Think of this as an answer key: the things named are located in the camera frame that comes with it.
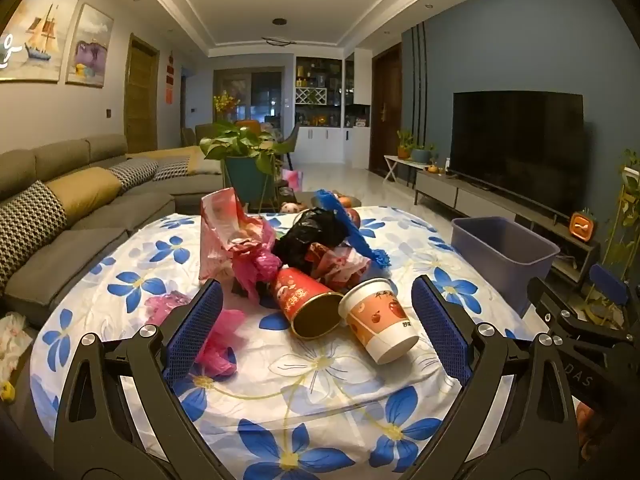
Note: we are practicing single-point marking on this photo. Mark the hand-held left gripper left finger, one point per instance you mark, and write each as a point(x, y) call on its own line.
point(195, 332)

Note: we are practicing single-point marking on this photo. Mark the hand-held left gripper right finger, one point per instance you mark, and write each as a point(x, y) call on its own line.
point(440, 332)

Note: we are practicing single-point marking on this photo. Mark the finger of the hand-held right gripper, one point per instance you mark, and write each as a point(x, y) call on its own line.
point(607, 284)
point(555, 305)

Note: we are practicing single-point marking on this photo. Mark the pink plastic bag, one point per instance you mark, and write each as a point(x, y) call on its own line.
point(222, 340)
point(257, 267)

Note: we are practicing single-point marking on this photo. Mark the white orange paper cup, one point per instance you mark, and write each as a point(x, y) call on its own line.
point(375, 320)

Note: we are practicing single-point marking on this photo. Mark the grey plastic bin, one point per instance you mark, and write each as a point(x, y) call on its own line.
point(500, 255)

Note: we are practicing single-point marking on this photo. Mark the red white plastic bag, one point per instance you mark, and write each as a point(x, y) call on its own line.
point(220, 230)

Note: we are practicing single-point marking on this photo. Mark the red paper cup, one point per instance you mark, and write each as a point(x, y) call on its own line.
point(300, 300)

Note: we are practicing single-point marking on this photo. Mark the red patterned wrapper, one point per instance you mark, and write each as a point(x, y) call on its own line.
point(335, 265)

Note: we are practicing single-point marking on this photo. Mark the blue plastic bag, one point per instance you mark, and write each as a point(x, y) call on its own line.
point(350, 230)

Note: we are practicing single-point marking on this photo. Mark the black plastic bag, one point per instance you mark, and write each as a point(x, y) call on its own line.
point(310, 240)

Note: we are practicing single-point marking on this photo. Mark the orange clock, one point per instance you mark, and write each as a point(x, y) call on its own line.
point(582, 225)

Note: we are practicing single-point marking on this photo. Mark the gold plant stand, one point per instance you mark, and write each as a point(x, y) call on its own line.
point(625, 200)

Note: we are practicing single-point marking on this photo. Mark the blue floral white blanket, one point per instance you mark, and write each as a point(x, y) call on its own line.
point(280, 385)

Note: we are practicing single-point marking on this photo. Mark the grey sofa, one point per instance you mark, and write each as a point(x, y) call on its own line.
point(100, 240)

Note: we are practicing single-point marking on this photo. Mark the grey tv cabinet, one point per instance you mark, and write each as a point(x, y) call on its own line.
point(465, 197)

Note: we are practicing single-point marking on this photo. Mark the orange fruit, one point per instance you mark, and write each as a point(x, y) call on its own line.
point(352, 212)

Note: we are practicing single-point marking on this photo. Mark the pig toy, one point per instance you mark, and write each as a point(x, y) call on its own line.
point(289, 208)

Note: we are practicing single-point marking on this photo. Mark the black television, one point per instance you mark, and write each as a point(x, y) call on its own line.
point(515, 150)

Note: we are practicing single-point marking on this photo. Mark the small orange pumpkin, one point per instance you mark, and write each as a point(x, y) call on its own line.
point(433, 167)

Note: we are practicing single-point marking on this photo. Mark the grey patterned cushion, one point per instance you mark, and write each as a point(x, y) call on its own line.
point(132, 172)
point(172, 166)

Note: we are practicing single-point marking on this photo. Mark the pothos in teal planter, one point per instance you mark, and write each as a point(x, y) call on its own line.
point(245, 170)

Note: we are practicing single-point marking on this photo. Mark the white folding side table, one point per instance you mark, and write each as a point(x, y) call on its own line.
point(400, 162)

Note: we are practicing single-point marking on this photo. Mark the yellow cushion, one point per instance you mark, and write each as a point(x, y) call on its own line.
point(85, 192)

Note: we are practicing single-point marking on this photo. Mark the yellow sofa throw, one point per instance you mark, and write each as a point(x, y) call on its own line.
point(170, 156)

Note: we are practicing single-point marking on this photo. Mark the teal round planter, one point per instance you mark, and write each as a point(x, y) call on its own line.
point(424, 154)

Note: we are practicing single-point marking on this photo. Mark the pink gift bag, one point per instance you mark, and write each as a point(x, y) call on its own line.
point(292, 179)

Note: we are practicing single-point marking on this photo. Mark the small potted plant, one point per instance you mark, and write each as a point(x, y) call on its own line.
point(404, 142)

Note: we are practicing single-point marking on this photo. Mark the houndstooth cushion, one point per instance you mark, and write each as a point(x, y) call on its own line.
point(30, 225)

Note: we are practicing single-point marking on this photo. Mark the grey dining chair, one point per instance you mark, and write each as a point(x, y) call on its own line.
point(290, 142)

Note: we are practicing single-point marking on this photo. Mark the orange dining chair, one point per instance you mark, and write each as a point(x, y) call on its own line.
point(247, 126)

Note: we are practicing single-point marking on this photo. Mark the dark wooden door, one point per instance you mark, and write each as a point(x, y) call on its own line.
point(387, 110)

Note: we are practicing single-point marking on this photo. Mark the yellow flower bouquet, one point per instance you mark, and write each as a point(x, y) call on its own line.
point(226, 102)

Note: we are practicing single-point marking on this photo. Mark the white display cabinet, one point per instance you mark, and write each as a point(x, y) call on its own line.
point(325, 125)

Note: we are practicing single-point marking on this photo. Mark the light wooden door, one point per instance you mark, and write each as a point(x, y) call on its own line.
point(141, 95)

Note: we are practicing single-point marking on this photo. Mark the red hanging decoration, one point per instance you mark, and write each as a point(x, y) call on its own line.
point(170, 80)

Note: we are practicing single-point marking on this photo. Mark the black ceiling lamp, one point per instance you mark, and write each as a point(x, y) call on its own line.
point(279, 41)

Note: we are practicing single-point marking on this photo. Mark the purple abstract painting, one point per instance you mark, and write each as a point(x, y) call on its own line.
point(90, 47)

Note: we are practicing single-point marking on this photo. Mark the ship painting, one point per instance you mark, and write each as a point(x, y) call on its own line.
point(42, 40)

